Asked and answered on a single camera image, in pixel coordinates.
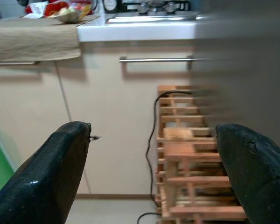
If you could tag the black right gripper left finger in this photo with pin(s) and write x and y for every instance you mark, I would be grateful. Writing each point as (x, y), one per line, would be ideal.
(44, 177)

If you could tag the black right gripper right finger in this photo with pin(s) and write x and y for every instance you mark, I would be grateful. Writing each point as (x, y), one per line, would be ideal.
(259, 177)

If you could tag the silver small fridge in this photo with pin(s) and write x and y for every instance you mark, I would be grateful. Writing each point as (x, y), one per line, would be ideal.
(247, 70)

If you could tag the wooden slatted rack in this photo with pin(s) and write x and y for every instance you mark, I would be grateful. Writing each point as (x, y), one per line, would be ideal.
(177, 149)

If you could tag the beige kitchen cabinet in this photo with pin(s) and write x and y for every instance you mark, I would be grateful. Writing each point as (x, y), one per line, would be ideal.
(107, 116)

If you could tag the beige cloth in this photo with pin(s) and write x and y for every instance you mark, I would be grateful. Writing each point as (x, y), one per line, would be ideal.
(32, 39)

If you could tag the white paper pack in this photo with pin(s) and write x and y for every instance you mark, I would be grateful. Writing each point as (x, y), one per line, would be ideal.
(37, 9)

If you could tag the red snack pack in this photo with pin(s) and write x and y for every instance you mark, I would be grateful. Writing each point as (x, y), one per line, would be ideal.
(53, 7)

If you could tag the yellow food packet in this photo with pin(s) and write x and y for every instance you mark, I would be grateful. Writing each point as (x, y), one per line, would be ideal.
(82, 10)

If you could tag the dark labelled jar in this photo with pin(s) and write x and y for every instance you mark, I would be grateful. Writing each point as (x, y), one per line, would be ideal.
(110, 5)

